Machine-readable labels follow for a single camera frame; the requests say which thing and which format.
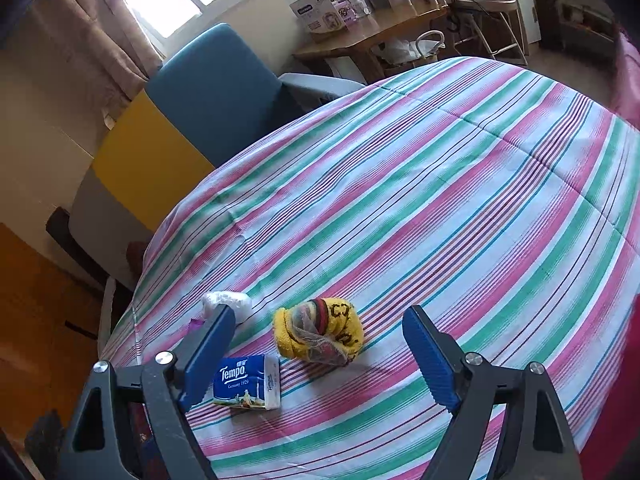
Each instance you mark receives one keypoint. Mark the small purple white boxes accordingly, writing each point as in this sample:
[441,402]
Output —
[352,9]

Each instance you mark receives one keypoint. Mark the metal folding chair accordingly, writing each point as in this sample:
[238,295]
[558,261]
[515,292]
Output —
[492,7]

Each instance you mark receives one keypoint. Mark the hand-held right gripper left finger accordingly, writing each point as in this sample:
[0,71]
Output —
[207,360]

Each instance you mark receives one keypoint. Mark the pink floral curtain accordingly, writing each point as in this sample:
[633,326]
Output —
[90,25]

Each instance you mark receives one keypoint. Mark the white printed carton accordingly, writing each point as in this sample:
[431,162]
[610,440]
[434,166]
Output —
[315,10]

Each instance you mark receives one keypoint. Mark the yellow sock bundle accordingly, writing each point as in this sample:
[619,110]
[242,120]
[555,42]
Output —
[295,335]

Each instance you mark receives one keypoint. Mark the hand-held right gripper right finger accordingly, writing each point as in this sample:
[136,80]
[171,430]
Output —
[432,355]

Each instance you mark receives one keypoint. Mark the blue and white tissue pack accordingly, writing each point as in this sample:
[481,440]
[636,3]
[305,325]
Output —
[247,380]

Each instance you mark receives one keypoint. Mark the blue yellow grey sofa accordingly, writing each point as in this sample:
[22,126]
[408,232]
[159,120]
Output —
[210,95]

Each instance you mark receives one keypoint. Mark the striped pink green blanket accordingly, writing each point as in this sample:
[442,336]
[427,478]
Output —
[450,185]

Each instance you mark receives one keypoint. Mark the white small cabinet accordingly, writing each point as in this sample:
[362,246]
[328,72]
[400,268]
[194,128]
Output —
[525,5]

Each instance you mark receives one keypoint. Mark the wooden desk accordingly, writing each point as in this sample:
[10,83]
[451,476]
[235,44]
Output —
[380,25]

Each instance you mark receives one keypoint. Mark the dark brown shelf unit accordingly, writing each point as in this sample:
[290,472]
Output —
[580,10]

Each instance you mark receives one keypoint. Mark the white crinkled plastic bundle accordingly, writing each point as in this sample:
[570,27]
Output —
[236,302]

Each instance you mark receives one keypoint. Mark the black chair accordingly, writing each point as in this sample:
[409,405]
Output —
[67,245]

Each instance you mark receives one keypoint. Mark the dark red cushion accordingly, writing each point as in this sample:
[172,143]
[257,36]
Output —
[136,260]

